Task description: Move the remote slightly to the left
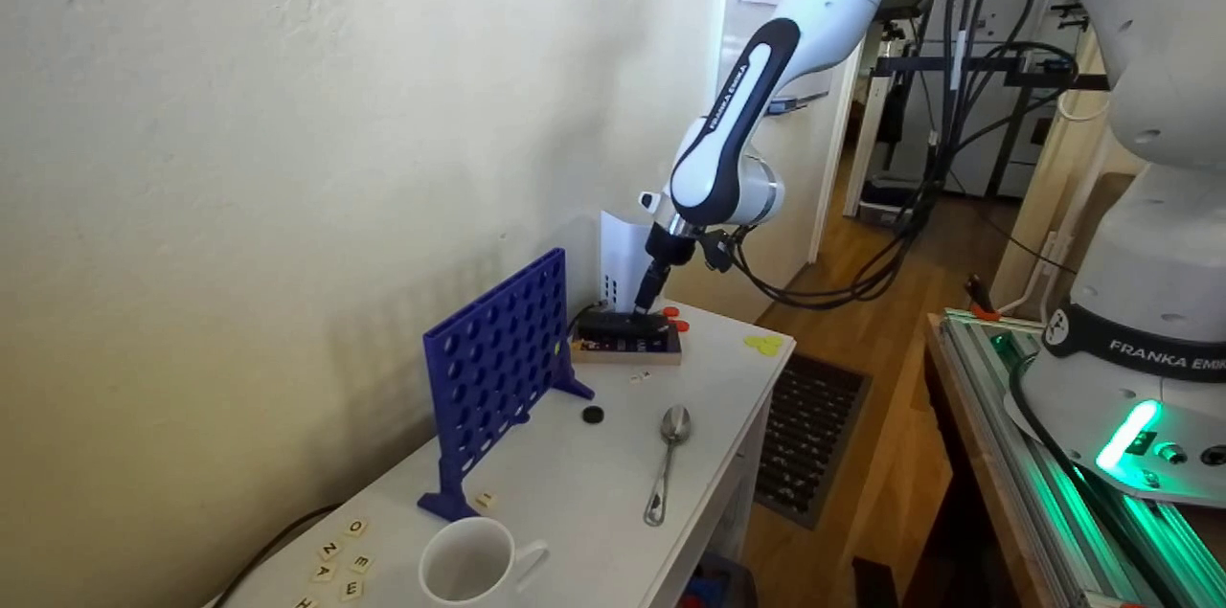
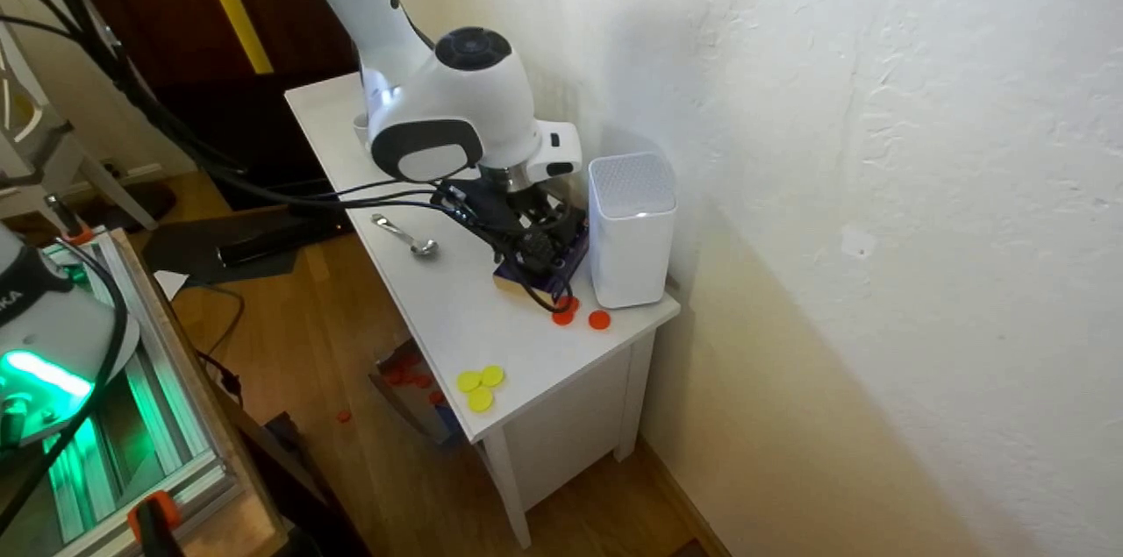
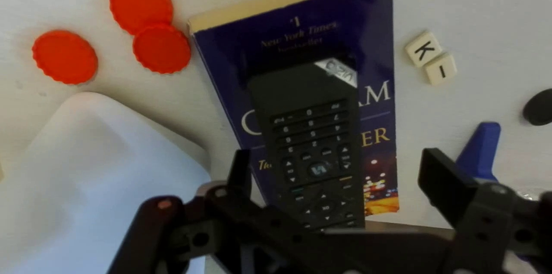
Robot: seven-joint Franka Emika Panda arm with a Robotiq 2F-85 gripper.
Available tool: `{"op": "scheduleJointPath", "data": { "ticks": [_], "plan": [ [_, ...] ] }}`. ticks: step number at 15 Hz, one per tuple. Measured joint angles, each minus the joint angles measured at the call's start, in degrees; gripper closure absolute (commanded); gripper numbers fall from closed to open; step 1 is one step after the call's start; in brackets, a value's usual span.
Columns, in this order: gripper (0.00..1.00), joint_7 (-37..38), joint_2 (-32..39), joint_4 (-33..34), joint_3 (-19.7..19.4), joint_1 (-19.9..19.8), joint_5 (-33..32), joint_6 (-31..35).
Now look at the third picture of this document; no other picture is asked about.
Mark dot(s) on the cream letter tile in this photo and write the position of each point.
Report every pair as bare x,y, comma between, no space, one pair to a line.
423,48
440,69

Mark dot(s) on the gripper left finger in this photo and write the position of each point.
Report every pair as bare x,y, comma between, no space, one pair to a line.
224,218

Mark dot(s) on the blue paperback book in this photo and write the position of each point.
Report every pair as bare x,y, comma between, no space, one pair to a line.
302,41

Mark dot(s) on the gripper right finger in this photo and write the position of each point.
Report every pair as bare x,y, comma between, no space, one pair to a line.
474,205

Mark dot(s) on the black remote control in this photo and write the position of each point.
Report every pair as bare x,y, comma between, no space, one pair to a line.
308,136

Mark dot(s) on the blue plastic clamp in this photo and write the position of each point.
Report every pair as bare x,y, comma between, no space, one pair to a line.
481,149

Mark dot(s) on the orange round disc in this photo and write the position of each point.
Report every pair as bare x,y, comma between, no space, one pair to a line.
161,48
141,4
64,56

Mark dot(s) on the black rounded object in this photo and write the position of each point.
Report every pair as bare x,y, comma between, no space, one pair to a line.
539,108

